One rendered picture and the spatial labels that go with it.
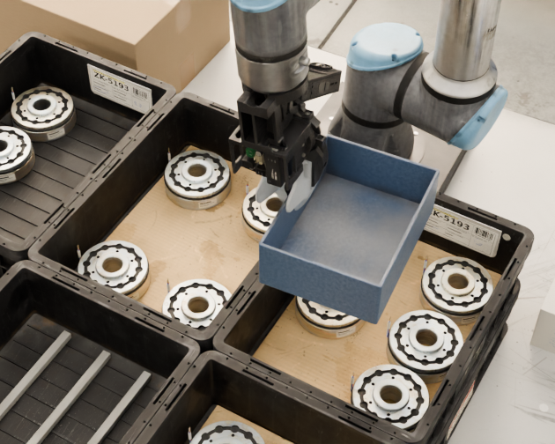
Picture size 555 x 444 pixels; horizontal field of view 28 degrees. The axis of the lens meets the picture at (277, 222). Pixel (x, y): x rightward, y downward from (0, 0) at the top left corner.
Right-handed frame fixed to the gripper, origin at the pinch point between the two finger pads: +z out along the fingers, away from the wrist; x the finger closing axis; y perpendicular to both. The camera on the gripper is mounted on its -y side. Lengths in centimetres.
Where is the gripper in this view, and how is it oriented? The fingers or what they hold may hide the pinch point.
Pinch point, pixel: (294, 196)
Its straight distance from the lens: 132.7
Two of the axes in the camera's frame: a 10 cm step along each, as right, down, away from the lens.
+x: 8.8, 2.9, -3.7
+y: -4.7, 6.6, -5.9
